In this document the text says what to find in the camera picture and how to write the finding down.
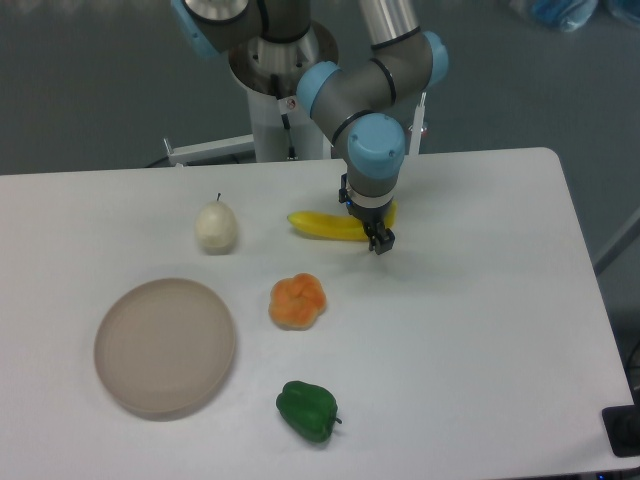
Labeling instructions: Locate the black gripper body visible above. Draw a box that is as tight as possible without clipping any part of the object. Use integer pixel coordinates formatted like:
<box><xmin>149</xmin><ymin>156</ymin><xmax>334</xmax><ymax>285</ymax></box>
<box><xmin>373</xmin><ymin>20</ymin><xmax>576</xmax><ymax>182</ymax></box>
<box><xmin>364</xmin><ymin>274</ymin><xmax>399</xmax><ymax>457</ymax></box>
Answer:
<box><xmin>338</xmin><ymin>174</ymin><xmax>393</xmax><ymax>228</ymax></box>

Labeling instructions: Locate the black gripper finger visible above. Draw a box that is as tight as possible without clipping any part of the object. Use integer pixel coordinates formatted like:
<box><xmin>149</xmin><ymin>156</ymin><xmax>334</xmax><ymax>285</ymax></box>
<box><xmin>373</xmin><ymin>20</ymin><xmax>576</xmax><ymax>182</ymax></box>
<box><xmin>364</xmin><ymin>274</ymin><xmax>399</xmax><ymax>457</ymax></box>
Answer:
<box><xmin>363</xmin><ymin>221</ymin><xmax>395</xmax><ymax>255</ymax></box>

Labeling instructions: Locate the yellow banana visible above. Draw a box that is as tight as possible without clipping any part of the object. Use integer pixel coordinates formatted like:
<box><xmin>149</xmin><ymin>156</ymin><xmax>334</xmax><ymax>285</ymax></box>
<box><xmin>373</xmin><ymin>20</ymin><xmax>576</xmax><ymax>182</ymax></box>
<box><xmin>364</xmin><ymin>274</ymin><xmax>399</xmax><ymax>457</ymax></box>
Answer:
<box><xmin>287</xmin><ymin>211</ymin><xmax>369</xmax><ymax>242</ymax></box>

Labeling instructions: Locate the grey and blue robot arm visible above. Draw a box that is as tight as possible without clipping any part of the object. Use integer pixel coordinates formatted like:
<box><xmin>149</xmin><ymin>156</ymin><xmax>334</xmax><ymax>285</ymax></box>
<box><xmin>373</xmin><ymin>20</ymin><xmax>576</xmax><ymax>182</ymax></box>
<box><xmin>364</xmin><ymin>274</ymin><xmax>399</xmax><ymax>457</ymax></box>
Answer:
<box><xmin>172</xmin><ymin>1</ymin><xmax>449</xmax><ymax>254</ymax></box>

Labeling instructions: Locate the orange bread roll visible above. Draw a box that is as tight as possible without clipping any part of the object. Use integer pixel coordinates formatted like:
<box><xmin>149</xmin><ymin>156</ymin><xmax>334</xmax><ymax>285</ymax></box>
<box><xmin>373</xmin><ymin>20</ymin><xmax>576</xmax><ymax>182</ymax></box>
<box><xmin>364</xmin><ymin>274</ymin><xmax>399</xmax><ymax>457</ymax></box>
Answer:
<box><xmin>268</xmin><ymin>273</ymin><xmax>327</xmax><ymax>330</ymax></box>

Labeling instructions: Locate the white pear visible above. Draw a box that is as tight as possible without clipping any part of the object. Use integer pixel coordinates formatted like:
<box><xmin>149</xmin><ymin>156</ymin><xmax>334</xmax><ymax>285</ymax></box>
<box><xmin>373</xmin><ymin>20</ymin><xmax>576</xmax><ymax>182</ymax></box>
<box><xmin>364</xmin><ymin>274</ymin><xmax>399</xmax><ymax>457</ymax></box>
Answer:
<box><xmin>194</xmin><ymin>194</ymin><xmax>239</xmax><ymax>254</ymax></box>

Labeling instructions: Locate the green bell pepper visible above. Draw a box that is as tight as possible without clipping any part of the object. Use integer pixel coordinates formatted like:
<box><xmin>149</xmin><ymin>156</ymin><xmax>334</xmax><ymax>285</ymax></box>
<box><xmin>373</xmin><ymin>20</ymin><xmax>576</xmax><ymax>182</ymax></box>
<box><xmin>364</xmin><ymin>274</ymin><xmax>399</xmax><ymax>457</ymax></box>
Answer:
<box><xmin>276</xmin><ymin>380</ymin><xmax>342</xmax><ymax>443</ymax></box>

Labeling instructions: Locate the beige round plate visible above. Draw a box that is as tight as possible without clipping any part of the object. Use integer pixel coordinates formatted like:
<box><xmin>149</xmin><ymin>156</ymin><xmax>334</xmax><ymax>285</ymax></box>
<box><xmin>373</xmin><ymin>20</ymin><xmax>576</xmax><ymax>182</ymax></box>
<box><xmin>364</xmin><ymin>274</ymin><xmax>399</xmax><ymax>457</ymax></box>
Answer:
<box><xmin>94</xmin><ymin>278</ymin><xmax>237</xmax><ymax>421</ymax></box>

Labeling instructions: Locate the blue plastic bag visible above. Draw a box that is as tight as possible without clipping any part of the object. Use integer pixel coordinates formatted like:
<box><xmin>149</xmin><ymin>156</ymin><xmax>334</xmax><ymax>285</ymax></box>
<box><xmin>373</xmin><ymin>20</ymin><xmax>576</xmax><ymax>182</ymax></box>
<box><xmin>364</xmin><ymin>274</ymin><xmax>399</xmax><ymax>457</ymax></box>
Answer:
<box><xmin>528</xmin><ymin>0</ymin><xmax>598</xmax><ymax>33</ymax></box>

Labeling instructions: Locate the black box at table edge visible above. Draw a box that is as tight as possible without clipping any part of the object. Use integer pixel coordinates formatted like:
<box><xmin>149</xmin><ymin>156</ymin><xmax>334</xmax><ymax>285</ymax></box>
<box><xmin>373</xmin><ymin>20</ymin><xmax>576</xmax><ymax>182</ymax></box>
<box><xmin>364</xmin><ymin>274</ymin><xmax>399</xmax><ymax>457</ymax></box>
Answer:
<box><xmin>602</xmin><ymin>405</ymin><xmax>639</xmax><ymax>458</ymax></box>

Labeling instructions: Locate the white metal bracket right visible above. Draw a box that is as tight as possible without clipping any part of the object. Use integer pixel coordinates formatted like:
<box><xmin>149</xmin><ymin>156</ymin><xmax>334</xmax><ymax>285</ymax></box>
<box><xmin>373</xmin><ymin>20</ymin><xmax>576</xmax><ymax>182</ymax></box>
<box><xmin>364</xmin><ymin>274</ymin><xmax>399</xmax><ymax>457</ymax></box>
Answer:
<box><xmin>408</xmin><ymin>91</ymin><xmax>427</xmax><ymax>157</ymax></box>

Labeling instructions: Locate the white metal bracket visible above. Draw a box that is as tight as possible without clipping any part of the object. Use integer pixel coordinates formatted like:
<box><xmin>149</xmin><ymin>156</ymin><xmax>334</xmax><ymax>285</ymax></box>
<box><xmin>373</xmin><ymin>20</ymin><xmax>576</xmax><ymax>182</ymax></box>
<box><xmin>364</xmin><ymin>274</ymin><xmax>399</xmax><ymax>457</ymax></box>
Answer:
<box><xmin>408</xmin><ymin>91</ymin><xmax>427</xmax><ymax>157</ymax></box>
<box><xmin>163</xmin><ymin>134</ymin><xmax>254</xmax><ymax>166</ymax></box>

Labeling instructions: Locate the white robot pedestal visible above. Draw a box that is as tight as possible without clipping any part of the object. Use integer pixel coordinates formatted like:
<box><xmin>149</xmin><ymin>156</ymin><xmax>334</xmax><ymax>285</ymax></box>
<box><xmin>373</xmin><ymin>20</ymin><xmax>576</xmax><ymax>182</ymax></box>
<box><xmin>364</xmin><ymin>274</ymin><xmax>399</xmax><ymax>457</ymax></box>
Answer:
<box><xmin>229</xmin><ymin>21</ymin><xmax>339</xmax><ymax>162</ymax></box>

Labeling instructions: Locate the white metal bracket left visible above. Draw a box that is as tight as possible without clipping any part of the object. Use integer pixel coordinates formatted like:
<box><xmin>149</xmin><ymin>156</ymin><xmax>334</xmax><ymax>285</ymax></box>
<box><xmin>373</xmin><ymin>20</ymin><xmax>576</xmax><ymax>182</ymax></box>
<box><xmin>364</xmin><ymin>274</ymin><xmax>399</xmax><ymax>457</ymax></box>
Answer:
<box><xmin>163</xmin><ymin>134</ymin><xmax>254</xmax><ymax>166</ymax></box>

